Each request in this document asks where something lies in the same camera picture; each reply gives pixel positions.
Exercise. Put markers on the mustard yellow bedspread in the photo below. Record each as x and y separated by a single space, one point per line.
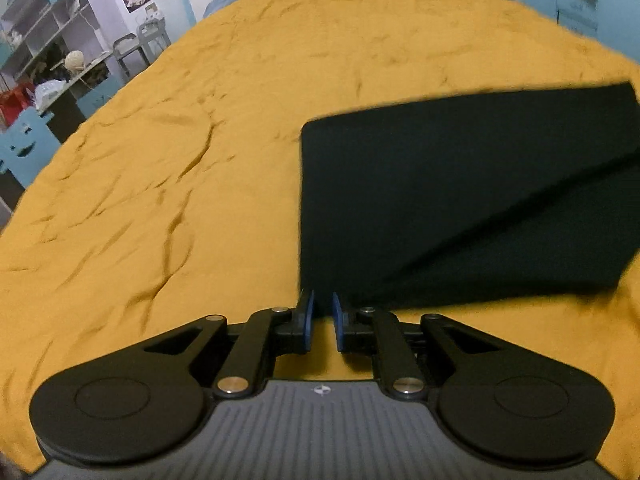
180 197

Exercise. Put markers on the white blue shelf unit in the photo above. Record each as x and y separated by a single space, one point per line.
37 31

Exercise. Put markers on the cream round hat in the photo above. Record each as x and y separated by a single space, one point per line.
74 62

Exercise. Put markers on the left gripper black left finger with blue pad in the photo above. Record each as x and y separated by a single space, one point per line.
237 359

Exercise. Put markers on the cluttered desk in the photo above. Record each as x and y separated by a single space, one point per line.
67 100

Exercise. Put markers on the blue smiley chair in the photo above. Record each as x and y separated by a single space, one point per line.
27 146

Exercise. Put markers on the red bag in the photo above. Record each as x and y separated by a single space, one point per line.
13 102

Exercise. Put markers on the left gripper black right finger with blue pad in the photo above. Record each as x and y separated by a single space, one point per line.
379 335

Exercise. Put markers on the grey plastic stool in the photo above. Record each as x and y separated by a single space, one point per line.
150 40

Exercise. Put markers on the black pants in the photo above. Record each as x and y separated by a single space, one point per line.
471 198

